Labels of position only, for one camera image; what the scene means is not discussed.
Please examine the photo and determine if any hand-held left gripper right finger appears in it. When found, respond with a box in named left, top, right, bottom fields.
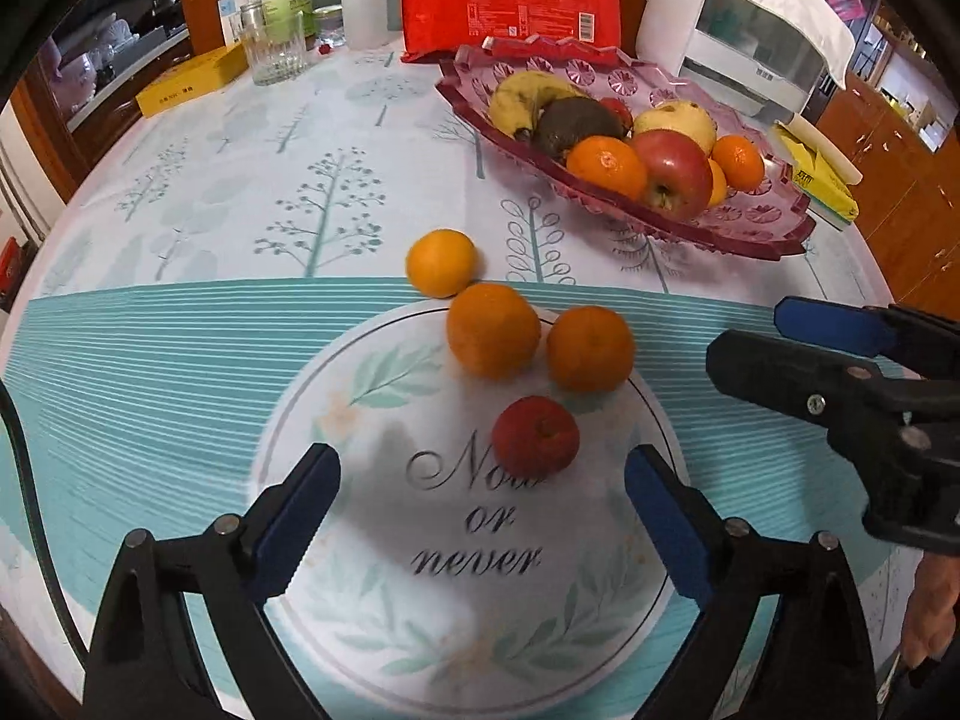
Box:
left=625, top=445, right=880, bottom=720

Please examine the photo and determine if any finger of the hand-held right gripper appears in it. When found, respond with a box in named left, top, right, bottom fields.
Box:
left=775, top=298, right=960, bottom=380
left=706, top=328, right=931, bottom=428

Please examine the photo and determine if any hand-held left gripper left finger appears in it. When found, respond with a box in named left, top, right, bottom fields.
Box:
left=81, top=444, right=342, bottom=720

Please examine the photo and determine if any pink glass fruit tray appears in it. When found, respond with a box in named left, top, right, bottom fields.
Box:
left=433, top=43, right=818, bottom=262

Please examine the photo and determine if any yellow pear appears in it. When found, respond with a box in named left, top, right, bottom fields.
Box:
left=634, top=99, right=717, bottom=158

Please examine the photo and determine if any spotted yellow banana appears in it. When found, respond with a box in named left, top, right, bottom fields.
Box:
left=489, top=71, right=593, bottom=142

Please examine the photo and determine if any person's right forearm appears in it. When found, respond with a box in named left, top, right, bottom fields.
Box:
left=900, top=551, right=960, bottom=672

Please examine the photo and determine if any yellow packet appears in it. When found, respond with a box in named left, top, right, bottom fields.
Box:
left=772, top=124, right=860, bottom=224

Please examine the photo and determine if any white rolled paper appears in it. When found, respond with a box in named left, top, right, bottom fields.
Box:
left=784, top=114, right=863, bottom=185

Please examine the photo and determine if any red yellow apple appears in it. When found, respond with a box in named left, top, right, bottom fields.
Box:
left=628, top=129, right=713, bottom=222

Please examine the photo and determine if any white countertop appliance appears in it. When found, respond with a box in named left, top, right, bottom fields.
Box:
left=679, top=0, right=833, bottom=117

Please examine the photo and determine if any small yellowish orange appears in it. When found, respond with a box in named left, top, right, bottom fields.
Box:
left=406, top=229, right=479, bottom=299

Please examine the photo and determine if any dark brown avocado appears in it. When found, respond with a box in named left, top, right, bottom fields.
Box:
left=534, top=97, right=627, bottom=160

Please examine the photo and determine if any white paper towel roll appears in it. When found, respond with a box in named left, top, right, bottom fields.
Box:
left=636, top=0, right=710, bottom=80

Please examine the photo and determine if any red plastic package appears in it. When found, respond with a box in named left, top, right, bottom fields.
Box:
left=399, top=0, right=623, bottom=65

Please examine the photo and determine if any yellow cardboard box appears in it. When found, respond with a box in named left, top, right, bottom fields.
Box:
left=135, top=43, right=248, bottom=119

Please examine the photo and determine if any ribbed drinking glass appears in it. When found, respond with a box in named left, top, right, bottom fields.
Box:
left=240, top=1, right=308, bottom=87

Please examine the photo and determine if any small glass jar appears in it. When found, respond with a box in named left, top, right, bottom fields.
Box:
left=311, top=6, right=347, bottom=47

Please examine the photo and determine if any white and blue box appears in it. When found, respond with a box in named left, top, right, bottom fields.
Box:
left=219, top=0, right=263, bottom=46

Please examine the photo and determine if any black cable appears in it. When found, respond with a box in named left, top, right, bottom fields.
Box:
left=0, top=382, right=91, bottom=676

